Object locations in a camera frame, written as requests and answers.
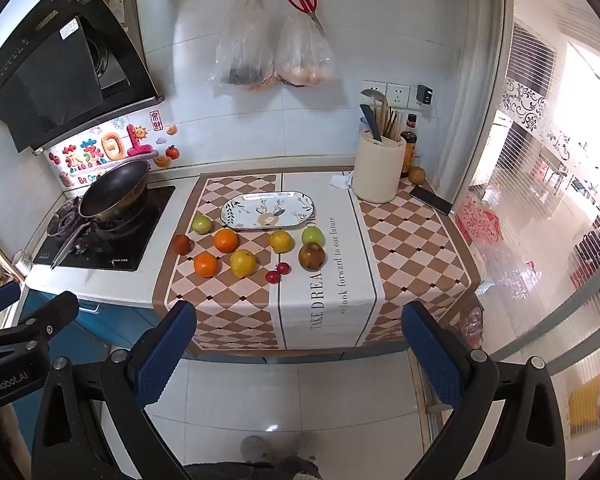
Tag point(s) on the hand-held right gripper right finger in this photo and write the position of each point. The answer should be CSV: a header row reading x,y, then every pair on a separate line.
x,y
430,345

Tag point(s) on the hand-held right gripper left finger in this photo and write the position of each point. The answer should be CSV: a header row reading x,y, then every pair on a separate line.
x,y
167,345

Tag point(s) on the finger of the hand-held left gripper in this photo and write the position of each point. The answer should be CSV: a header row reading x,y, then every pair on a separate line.
x,y
50,315
0,300

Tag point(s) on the orange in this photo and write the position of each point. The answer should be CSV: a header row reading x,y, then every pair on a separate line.
x,y
206,265
225,240

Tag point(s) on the dark red round fruit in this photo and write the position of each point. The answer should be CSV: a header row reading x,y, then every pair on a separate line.
x,y
182,243

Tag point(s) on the yellow lemon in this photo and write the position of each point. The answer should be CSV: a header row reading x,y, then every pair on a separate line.
x,y
281,241
242,263

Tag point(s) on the red cherry tomato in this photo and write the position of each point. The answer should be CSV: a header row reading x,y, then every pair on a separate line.
x,y
283,268
272,276

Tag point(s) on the green lime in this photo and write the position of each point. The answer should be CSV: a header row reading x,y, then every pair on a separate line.
x,y
200,224

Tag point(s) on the brown round fruit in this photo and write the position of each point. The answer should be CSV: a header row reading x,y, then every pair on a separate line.
x,y
311,256

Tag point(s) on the green apple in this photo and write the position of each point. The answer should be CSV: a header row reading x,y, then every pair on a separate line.
x,y
312,235

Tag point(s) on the floral ceramic plate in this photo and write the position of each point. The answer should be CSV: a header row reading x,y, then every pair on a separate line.
x,y
267,210

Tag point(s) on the checkered brown table mat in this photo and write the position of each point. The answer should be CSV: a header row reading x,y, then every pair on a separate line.
x,y
420,260

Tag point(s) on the black gas stove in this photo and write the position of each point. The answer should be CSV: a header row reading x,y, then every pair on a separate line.
x,y
130,245

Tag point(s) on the black wok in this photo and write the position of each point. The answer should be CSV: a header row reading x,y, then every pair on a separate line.
x,y
125,217

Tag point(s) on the red paper-cut door sticker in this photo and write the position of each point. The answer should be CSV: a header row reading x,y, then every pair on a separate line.
x,y
480,222

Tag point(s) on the grey fuzzy slipper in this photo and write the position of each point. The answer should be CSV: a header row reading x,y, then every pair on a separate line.
x,y
254,447

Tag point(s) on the black frying pan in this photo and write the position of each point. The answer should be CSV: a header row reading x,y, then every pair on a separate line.
x,y
115,187

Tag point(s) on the black smartphone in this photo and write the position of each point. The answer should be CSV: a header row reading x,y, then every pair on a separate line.
x,y
431,200

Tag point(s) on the person's dark clothing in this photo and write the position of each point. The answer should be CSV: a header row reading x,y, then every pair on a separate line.
x,y
250,471

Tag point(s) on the small brown pear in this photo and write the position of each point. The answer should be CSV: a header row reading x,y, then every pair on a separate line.
x,y
416,175

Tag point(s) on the cream utensil holder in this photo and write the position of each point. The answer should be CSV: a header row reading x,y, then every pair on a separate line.
x,y
377,170

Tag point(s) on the white crumpled tissue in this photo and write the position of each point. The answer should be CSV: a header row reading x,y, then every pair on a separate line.
x,y
341,180

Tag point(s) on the dark sauce bottle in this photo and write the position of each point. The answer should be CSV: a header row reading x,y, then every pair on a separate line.
x,y
410,150

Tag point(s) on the patterned glass sliding door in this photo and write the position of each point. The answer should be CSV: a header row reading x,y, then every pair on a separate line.
x,y
555,185

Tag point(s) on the bunch of wooden chopsticks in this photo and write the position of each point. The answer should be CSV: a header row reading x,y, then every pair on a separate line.
x,y
391,125

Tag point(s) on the black range hood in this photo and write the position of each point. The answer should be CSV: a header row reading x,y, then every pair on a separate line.
x,y
55,70

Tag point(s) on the black plug charger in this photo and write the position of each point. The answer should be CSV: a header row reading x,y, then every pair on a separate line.
x,y
424,95

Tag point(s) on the metal ladle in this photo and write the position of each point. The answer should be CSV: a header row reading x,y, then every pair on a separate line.
x,y
371,94

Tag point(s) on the clear bag with dark contents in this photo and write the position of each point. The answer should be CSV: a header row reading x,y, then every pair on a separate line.
x,y
245,45

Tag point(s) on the clear bag with eggs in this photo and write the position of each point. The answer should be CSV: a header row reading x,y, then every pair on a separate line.
x,y
305,55

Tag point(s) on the red scissors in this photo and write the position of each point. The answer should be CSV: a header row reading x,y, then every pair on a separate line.
x,y
302,0

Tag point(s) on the colourful wall stickers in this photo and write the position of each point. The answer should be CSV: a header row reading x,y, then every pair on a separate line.
x,y
110,147

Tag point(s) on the white wall socket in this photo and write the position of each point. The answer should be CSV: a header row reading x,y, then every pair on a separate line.
x,y
374,91
398,95

